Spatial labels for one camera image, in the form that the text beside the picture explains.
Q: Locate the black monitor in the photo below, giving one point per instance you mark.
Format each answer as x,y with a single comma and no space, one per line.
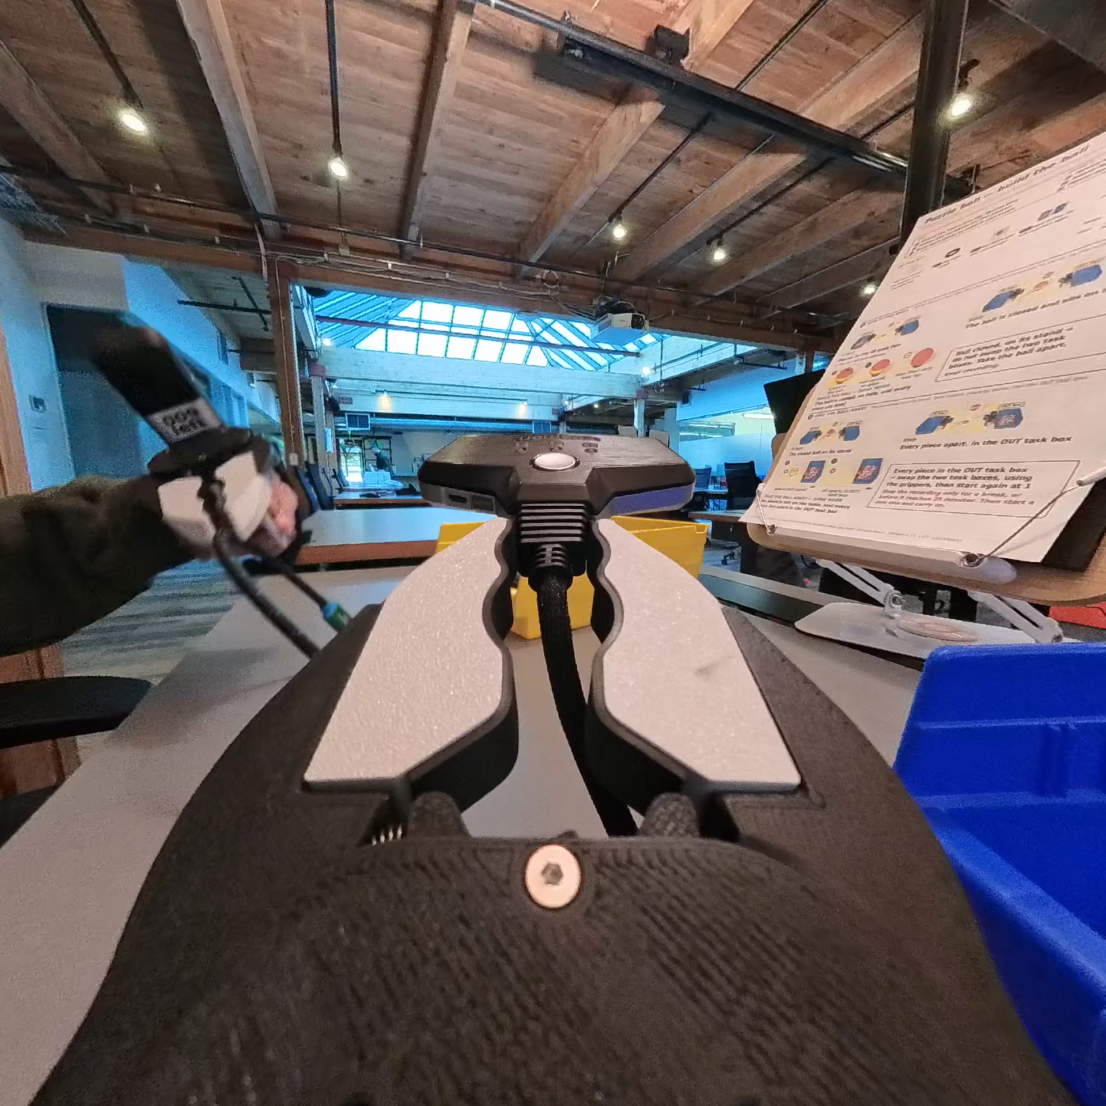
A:
790,401

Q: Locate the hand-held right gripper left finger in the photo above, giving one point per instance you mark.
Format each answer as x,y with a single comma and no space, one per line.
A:
406,674

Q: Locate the wooden book stand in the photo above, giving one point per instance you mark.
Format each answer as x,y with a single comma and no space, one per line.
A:
1019,578

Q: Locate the blue plastic bin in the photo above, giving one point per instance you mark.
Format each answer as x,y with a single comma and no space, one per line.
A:
1011,777

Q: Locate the black device with round button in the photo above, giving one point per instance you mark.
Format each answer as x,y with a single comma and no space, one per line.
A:
553,475

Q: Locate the black office chair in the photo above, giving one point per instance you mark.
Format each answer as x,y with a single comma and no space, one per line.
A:
69,704

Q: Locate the yellow plastic bin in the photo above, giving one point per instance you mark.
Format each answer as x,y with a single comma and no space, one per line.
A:
665,553

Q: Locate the black steel pillar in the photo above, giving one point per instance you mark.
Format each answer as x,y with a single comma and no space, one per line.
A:
938,112

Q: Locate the white metal stand base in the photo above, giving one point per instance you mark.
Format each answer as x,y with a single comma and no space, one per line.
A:
873,621

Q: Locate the person's left forearm green sleeve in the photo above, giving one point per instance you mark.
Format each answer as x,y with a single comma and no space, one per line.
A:
78,561

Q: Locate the printed instruction sheet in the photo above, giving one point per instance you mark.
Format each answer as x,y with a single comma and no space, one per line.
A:
968,388

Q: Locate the person's left hand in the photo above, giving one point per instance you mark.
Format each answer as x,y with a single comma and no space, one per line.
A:
283,516

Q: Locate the ceiling spot light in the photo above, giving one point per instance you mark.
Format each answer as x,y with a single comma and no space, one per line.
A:
132,118
959,104
718,251
337,166
618,229

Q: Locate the wooden background table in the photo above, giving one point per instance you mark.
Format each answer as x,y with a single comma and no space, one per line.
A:
371,531

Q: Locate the grey desk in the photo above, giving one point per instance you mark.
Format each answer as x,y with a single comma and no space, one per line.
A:
173,760

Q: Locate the white ceiling projector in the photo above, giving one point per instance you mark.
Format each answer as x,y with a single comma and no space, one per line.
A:
619,326

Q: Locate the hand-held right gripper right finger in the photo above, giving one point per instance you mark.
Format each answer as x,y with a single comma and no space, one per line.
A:
691,682

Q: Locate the black desk rail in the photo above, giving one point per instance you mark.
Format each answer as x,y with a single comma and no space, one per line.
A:
777,600

